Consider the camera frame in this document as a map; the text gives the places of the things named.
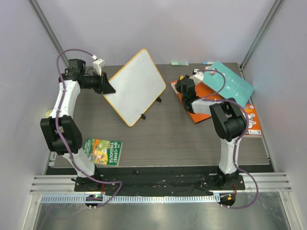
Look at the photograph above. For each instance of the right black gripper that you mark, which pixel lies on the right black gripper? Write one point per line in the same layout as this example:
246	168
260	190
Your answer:
181	83

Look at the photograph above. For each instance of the slotted cable duct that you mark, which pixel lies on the slotted cable duct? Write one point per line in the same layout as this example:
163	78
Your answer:
80	198

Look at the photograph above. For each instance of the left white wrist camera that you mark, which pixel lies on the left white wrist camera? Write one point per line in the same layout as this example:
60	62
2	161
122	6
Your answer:
98	64

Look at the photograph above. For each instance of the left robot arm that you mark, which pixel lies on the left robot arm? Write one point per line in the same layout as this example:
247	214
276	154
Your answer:
59	129

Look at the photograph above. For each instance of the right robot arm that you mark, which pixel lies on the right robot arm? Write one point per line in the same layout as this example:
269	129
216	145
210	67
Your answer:
229	123

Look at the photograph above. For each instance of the orange paperback book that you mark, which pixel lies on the orange paperback book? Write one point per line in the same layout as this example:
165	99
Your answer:
254	127

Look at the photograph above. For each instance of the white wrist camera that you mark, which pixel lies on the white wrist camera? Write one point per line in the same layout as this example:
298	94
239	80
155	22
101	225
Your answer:
197	76
98	64

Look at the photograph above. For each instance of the yellow framed whiteboard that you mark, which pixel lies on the yellow framed whiteboard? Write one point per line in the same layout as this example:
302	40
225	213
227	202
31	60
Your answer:
138	84

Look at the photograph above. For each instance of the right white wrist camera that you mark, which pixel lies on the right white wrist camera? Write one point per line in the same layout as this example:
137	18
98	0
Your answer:
197	76

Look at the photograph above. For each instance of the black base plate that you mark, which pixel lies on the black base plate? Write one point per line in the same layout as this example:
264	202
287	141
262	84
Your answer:
160	181

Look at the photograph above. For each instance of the green treehouse book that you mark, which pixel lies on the green treehouse book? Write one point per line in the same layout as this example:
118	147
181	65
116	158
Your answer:
103	152

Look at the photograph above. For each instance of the teal plastic board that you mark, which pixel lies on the teal plastic board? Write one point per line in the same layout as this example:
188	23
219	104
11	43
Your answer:
235	87

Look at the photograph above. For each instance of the green eraser block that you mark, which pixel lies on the green eraser block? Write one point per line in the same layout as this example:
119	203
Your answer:
178	63

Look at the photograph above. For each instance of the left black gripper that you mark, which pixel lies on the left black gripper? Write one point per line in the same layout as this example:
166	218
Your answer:
104	86

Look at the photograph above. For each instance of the pale yellow mug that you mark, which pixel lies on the pale yellow mug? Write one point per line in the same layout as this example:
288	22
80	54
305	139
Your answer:
48	113

